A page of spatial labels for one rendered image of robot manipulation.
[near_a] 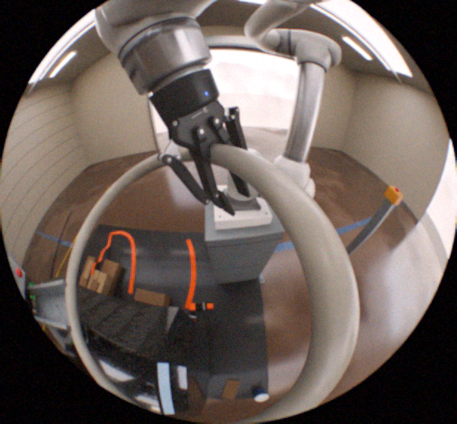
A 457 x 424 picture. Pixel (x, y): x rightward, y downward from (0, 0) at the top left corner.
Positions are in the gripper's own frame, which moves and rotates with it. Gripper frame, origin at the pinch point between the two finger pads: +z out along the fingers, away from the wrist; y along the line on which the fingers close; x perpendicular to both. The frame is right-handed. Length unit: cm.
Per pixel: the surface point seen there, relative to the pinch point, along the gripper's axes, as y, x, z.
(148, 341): 57, 0, 21
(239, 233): -1.0, -11.9, 38.6
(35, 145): 247, -499, -238
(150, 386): 66, 17, 13
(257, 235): -5.3, -5.0, 41.4
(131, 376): 70, 11, 11
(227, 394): 110, 58, 86
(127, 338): 63, -5, 17
